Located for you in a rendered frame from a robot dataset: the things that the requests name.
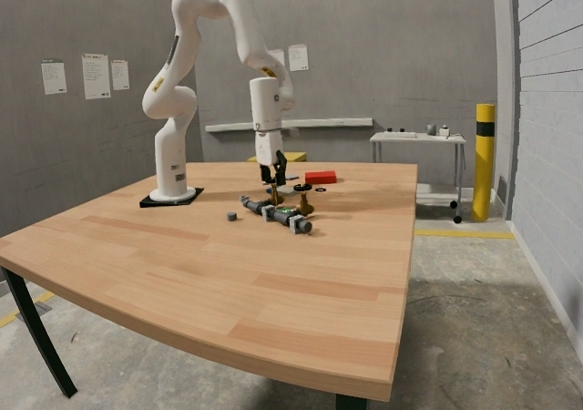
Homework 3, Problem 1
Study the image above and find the red rectangular block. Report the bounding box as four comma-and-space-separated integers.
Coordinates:
305, 171, 336, 185

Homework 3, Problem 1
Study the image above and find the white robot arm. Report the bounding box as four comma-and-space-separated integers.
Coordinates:
143, 0, 299, 202

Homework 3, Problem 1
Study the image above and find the dark grey pipe with metal clamp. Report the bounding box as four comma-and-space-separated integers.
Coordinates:
243, 177, 315, 234

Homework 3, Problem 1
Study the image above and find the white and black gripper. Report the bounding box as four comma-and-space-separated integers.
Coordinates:
256, 130, 287, 187

